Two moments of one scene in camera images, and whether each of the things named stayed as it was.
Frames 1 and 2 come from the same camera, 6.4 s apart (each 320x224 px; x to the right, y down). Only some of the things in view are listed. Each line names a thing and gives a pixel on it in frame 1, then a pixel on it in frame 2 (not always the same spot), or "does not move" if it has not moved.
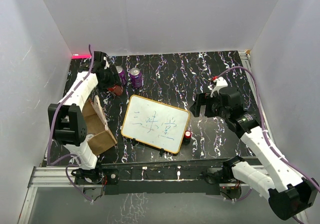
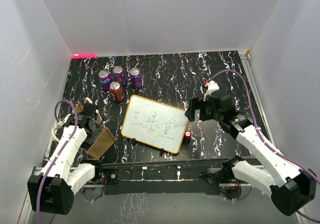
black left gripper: x=115 y=79 → x=95 y=130
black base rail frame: x=176 y=177 does not move
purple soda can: x=122 y=75 does not move
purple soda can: x=136 y=77 does not move
